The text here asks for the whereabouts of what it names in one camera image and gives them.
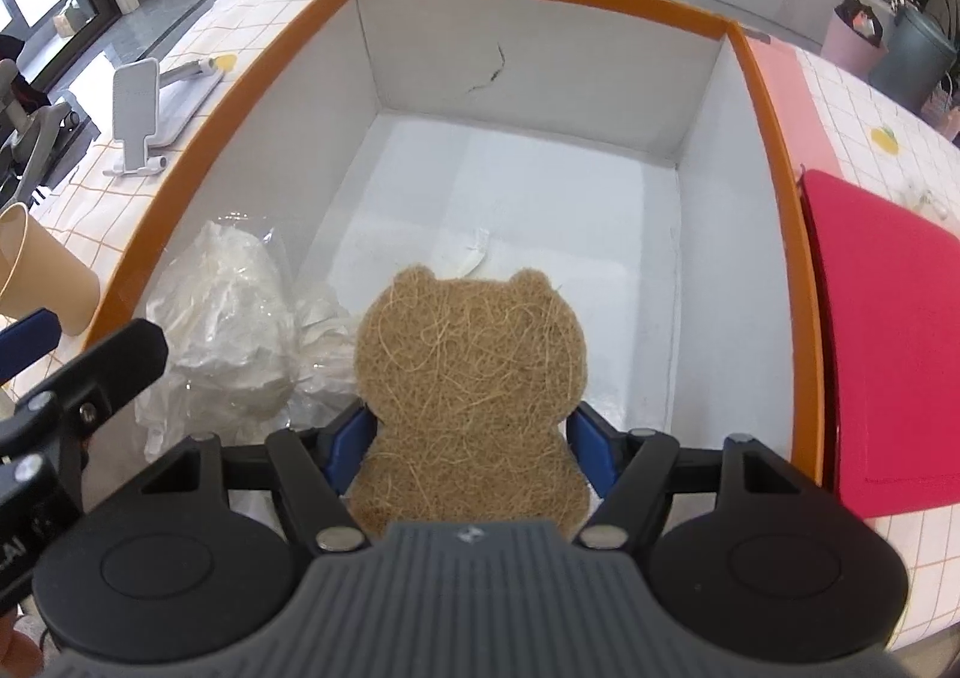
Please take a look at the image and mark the grey-blue trash can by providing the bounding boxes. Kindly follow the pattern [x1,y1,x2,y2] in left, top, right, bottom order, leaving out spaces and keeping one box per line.
[870,7,957,113]

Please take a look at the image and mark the pink trash can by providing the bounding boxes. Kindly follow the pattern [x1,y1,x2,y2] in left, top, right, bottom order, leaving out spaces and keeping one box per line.
[821,0,887,80]

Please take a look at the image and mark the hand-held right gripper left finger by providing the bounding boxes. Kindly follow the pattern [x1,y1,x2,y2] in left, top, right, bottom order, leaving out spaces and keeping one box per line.
[142,402,376,553]

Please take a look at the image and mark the small white paper tag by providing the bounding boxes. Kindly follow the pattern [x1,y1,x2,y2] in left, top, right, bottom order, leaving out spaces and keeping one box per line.
[439,228,492,278]

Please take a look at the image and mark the red box lid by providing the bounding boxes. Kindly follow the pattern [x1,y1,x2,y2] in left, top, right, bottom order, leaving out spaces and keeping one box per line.
[799,168,960,520]

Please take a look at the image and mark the clear plastic bag white contents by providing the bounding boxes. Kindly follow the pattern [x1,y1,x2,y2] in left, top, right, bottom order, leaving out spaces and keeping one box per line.
[135,213,361,461]

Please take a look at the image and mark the white phone stand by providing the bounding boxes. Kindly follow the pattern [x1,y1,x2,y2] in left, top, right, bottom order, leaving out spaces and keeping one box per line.
[103,58,170,178]

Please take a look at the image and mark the orange cardboard box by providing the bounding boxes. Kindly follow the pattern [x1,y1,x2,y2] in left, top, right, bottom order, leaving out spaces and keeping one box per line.
[82,0,826,499]

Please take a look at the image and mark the beige paper cup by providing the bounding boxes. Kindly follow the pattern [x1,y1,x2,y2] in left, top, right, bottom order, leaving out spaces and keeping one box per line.
[0,202,102,338]

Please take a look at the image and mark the pink table mat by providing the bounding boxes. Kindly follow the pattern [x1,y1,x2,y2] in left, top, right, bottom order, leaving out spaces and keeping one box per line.
[742,37,809,188]

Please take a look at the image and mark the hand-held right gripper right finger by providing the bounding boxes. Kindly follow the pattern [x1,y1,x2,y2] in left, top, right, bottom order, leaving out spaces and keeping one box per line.
[566,400,815,553]

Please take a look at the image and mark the grey office chair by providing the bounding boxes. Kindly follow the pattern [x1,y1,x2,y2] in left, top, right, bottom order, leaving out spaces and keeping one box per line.
[0,59,80,199]

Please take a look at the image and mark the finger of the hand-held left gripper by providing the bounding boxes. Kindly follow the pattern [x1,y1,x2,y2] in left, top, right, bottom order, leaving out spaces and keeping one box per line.
[0,319,170,460]
[0,309,61,383]

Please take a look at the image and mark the brown bear-shaped loofah sponge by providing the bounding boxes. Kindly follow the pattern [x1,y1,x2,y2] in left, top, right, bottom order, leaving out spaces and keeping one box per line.
[351,263,590,544]

